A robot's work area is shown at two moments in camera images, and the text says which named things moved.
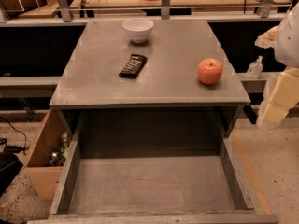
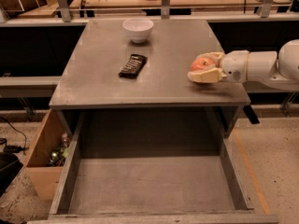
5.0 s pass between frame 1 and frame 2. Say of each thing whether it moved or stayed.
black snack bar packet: stayed
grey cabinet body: stayed
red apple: moved
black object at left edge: stayed
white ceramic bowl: stayed
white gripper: moved
